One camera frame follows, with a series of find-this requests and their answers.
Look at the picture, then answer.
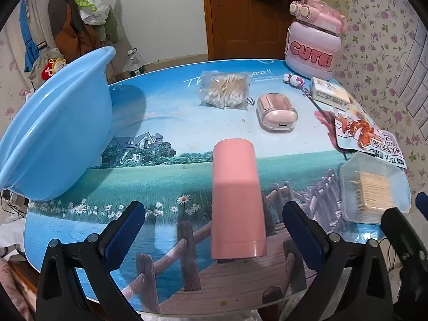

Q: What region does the small white yellow box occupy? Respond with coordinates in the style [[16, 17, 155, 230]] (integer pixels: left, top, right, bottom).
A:
[[309, 77, 353, 111]]

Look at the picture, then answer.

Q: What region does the white green plastic bag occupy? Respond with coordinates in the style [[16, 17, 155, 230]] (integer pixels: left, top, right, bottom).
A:
[[74, 0, 111, 25]]

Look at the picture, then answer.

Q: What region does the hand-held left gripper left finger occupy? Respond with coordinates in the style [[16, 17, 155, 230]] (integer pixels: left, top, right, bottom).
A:
[[36, 201, 146, 321]]

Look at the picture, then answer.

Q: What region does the red white plush toy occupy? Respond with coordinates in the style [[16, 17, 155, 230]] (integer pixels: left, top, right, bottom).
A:
[[42, 58, 66, 81]]

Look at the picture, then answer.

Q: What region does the light blue plastic basin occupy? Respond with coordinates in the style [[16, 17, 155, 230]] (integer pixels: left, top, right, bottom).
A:
[[0, 46, 117, 202]]

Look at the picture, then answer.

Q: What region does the pink cylindrical cup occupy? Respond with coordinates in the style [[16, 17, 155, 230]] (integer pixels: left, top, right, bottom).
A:
[[211, 139, 267, 259]]

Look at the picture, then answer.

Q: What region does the pink earbud case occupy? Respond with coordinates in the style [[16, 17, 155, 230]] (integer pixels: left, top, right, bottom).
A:
[[256, 93, 298, 132]]

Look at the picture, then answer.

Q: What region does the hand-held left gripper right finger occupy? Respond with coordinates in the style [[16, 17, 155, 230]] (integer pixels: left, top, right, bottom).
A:
[[282, 201, 392, 321]]

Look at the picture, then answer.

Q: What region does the grey cloth bag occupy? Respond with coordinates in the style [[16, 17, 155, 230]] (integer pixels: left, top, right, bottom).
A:
[[28, 48, 64, 81]]

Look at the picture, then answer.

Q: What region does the brown wooden door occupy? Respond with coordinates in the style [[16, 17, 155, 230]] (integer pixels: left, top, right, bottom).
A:
[[207, 0, 303, 61]]

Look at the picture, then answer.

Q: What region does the pink lettered water bottle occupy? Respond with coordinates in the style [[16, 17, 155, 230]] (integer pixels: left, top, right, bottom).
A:
[[284, 0, 348, 79]]

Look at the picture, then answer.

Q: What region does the pink cloth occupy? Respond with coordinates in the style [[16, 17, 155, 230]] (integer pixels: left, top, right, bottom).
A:
[[0, 257, 22, 321]]

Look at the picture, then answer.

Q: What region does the blue hanging bag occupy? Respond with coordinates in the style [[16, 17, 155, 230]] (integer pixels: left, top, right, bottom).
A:
[[18, 0, 41, 71]]

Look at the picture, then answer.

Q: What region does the bag of cotton swabs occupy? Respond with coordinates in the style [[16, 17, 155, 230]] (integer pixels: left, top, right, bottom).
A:
[[199, 70, 253, 110]]

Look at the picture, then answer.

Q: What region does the large clear water bottle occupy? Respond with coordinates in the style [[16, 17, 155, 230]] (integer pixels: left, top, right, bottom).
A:
[[126, 49, 146, 77]]

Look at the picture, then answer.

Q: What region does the pale green garment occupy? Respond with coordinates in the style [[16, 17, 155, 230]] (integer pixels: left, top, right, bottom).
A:
[[100, 7, 128, 45]]

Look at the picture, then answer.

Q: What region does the printed snack packet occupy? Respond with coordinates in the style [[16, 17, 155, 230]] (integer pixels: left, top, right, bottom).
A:
[[334, 113, 408, 169]]

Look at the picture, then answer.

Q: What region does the brown orange jacket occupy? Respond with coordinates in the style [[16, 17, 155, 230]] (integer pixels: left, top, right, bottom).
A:
[[48, 0, 104, 64]]

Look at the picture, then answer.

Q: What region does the clear box of toothpicks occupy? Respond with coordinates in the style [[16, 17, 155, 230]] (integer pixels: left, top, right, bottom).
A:
[[339, 152, 412, 224]]

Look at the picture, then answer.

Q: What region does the small pink keychain figure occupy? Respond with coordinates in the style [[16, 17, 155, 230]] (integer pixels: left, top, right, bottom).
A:
[[284, 73, 306, 89]]

